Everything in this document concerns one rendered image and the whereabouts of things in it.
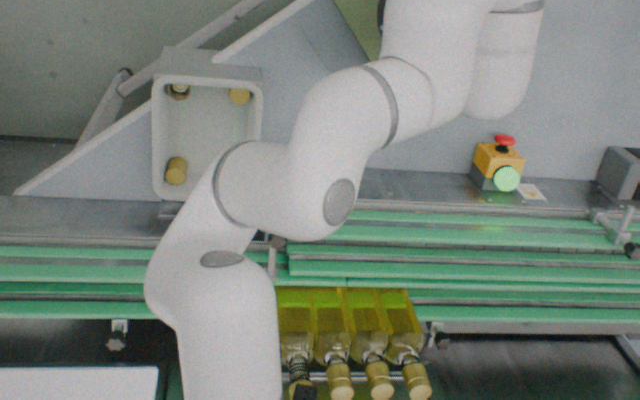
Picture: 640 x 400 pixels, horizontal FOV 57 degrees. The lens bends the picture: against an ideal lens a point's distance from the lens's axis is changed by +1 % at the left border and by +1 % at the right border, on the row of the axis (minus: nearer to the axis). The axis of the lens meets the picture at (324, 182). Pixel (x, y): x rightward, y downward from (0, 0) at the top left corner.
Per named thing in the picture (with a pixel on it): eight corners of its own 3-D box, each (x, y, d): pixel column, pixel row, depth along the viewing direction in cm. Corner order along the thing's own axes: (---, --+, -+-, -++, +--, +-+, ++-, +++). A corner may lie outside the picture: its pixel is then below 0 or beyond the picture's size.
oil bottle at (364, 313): (333, 283, 109) (352, 370, 91) (336, 258, 106) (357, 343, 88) (362, 283, 110) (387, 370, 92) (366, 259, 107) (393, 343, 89)
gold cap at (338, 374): (324, 379, 87) (328, 403, 84) (327, 362, 86) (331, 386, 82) (347, 379, 88) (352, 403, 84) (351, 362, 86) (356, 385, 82)
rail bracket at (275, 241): (259, 252, 103) (262, 298, 92) (267, 168, 95) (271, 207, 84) (276, 252, 104) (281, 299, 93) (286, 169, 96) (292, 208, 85)
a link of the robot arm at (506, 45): (417, 82, 80) (453, 132, 66) (427, -18, 73) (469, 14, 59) (486, 80, 81) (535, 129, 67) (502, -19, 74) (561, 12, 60)
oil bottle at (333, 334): (301, 284, 108) (315, 372, 90) (304, 259, 106) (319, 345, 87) (331, 284, 109) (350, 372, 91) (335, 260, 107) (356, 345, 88)
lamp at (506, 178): (489, 185, 110) (495, 193, 107) (495, 164, 108) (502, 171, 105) (511, 186, 110) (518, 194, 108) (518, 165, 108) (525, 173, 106)
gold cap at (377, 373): (363, 377, 88) (368, 401, 84) (366, 360, 87) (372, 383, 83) (385, 377, 89) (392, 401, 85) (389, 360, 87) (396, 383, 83)
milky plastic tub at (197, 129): (158, 176, 108) (152, 200, 100) (157, 58, 97) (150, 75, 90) (253, 181, 111) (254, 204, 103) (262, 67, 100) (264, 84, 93)
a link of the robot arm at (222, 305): (369, 365, 55) (281, 318, 67) (358, 142, 51) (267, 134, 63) (212, 438, 45) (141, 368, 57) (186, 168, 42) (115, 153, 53)
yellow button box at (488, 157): (468, 172, 116) (481, 190, 110) (477, 138, 113) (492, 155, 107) (500, 174, 118) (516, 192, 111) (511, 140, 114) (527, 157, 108)
